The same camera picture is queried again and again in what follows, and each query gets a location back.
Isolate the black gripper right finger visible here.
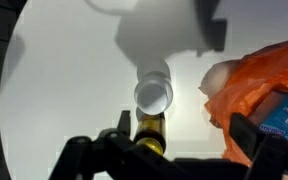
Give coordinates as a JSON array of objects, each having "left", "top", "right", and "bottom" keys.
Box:
[{"left": 229, "top": 112, "right": 288, "bottom": 180}]

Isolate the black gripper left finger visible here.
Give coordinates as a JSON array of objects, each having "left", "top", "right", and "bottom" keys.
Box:
[{"left": 48, "top": 109, "right": 186, "bottom": 180}]

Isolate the clear plastic cup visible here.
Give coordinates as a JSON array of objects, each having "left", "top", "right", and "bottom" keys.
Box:
[{"left": 133, "top": 59, "right": 175, "bottom": 116}]

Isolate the amber bottle with yellow cap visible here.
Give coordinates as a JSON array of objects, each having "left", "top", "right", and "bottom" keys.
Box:
[{"left": 132, "top": 111, "right": 168, "bottom": 156}]

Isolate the orange plastic bag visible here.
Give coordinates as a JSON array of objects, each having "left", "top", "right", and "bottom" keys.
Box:
[{"left": 198, "top": 36, "right": 288, "bottom": 168}]

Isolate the blue mint box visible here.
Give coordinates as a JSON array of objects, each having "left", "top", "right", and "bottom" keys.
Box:
[{"left": 247, "top": 89, "right": 288, "bottom": 142}]

